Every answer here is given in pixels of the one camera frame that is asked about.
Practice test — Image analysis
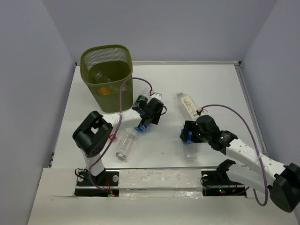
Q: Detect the blue label water bottle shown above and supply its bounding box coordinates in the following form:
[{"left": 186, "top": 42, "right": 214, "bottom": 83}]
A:
[{"left": 181, "top": 141, "right": 198, "bottom": 162}]

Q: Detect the orange juice bottle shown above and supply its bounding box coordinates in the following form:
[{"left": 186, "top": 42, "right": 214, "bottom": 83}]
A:
[{"left": 97, "top": 86, "right": 112, "bottom": 96}]

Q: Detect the wide clear plastic jar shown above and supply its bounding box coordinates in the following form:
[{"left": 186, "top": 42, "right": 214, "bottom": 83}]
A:
[{"left": 90, "top": 71, "right": 112, "bottom": 84}]

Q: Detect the clear slim unlabelled bottle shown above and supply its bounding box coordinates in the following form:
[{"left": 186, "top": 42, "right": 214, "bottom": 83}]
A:
[{"left": 110, "top": 84, "right": 129, "bottom": 94}]

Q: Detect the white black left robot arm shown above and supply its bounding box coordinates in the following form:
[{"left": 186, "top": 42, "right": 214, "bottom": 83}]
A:
[{"left": 72, "top": 93, "right": 164, "bottom": 187}]

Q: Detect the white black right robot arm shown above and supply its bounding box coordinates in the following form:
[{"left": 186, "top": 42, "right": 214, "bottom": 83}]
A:
[{"left": 180, "top": 115, "right": 300, "bottom": 213}]

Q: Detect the olive green mesh bin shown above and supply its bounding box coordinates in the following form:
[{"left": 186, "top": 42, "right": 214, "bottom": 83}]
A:
[{"left": 80, "top": 45, "right": 133, "bottom": 113}]

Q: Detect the blue label crushed bottle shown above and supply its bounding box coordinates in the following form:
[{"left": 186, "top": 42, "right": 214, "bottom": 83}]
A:
[{"left": 131, "top": 125, "right": 149, "bottom": 137}]

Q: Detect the green label plastic bottle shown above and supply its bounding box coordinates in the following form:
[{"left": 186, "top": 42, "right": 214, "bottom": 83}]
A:
[{"left": 132, "top": 88, "right": 151, "bottom": 110}]

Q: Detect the white label square bottle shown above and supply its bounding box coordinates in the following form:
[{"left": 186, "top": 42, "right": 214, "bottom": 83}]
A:
[{"left": 176, "top": 92, "right": 199, "bottom": 121}]

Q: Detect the clear bottle metal rim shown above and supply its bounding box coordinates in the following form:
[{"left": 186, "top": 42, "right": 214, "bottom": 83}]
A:
[{"left": 115, "top": 133, "right": 135, "bottom": 160}]

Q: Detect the red cap crushed bottle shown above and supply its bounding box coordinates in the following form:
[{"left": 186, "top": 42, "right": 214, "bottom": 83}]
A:
[{"left": 109, "top": 133, "right": 117, "bottom": 142}]

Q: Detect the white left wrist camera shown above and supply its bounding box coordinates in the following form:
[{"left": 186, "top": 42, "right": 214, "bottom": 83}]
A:
[{"left": 149, "top": 91, "right": 162, "bottom": 100}]

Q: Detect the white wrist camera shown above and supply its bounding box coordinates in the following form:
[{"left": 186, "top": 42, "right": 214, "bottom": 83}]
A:
[
  {"left": 149, "top": 91, "right": 162, "bottom": 100},
  {"left": 196, "top": 108, "right": 208, "bottom": 116}
]

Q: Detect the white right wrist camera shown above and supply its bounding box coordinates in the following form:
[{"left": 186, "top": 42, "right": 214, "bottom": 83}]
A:
[{"left": 196, "top": 108, "right": 208, "bottom": 116}]

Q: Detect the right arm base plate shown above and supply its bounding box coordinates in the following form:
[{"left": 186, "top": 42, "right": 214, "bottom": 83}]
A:
[{"left": 200, "top": 170, "right": 247, "bottom": 197}]

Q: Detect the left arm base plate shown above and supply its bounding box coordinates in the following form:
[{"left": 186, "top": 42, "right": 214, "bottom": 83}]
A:
[{"left": 74, "top": 168, "right": 120, "bottom": 197}]

